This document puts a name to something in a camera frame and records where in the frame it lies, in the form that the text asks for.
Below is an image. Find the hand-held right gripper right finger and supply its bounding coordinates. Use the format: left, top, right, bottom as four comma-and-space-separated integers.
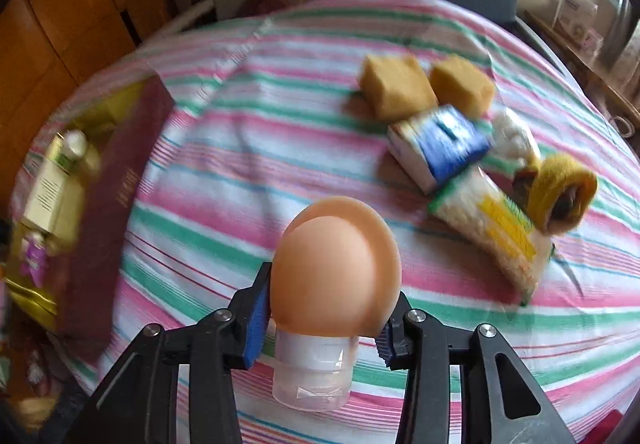
375, 291, 578, 444

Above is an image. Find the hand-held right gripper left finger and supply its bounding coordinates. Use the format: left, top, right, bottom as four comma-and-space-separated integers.
65, 261, 273, 444

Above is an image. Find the peach egg-shaped bottle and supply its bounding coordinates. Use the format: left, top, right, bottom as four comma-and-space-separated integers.
270, 197, 402, 412

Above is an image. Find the white yellow green packet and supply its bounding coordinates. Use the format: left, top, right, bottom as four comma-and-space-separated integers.
428, 169, 556, 307

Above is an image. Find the gold rectangular tin box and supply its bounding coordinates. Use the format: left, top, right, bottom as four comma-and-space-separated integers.
0, 74, 176, 365

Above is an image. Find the blue white tissue pack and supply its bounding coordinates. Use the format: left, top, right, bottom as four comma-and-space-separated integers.
387, 105, 491, 195

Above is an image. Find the yellow knitted roll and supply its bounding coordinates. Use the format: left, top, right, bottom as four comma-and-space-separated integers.
512, 153, 598, 235

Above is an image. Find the small purple item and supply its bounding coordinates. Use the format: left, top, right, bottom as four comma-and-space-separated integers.
17, 231, 53, 285

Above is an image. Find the small clear plastic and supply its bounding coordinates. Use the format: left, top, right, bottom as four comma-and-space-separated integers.
492, 107, 541, 170

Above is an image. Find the green cream medicine box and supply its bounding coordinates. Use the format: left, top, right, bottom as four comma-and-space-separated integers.
22, 144, 101, 245

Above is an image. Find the yellow sponge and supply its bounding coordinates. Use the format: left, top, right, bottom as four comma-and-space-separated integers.
359, 54, 438, 122
430, 55, 497, 117

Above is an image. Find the wooden side table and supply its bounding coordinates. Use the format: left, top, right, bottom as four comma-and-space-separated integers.
520, 9, 640, 125

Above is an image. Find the wooden wardrobe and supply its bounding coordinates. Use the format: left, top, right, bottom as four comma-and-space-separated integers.
0, 0, 176, 135

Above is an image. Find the white cardboard box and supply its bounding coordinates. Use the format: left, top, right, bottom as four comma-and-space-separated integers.
552, 0, 598, 32

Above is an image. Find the beige patterned curtain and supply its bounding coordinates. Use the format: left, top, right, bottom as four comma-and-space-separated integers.
597, 0, 640, 95

